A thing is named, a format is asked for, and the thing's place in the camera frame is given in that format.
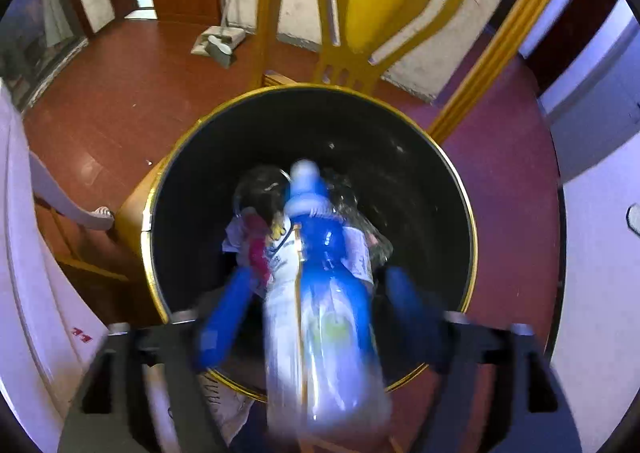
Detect clear plastic cup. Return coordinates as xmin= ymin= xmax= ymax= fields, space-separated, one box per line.
xmin=232 ymin=164 xmax=293 ymax=224

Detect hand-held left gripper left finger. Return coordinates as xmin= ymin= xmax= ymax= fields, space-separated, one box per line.
xmin=57 ymin=265 xmax=261 ymax=453

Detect black gold-rimmed trash bin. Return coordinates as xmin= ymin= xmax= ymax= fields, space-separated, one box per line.
xmin=141 ymin=84 xmax=478 ymax=401

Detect white curved table leg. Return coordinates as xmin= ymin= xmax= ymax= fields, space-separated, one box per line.
xmin=27 ymin=153 xmax=116 ymax=231

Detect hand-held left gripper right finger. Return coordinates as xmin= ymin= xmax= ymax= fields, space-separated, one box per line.
xmin=382 ymin=265 xmax=583 ymax=453

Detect blue plastic drink bottle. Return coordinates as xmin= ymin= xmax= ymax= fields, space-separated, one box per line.
xmin=262 ymin=159 xmax=393 ymax=439

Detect dark sliding glass door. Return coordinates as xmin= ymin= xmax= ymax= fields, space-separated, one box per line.
xmin=0 ymin=0 xmax=91 ymax=109

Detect broom and dustpan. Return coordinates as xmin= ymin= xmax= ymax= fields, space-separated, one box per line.
xmin=190 ymin=0 xmax=247 ymax=69

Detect white printed paper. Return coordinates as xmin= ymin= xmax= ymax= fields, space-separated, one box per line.
xmin=197 ymin=373 xmax=268 ymax=449

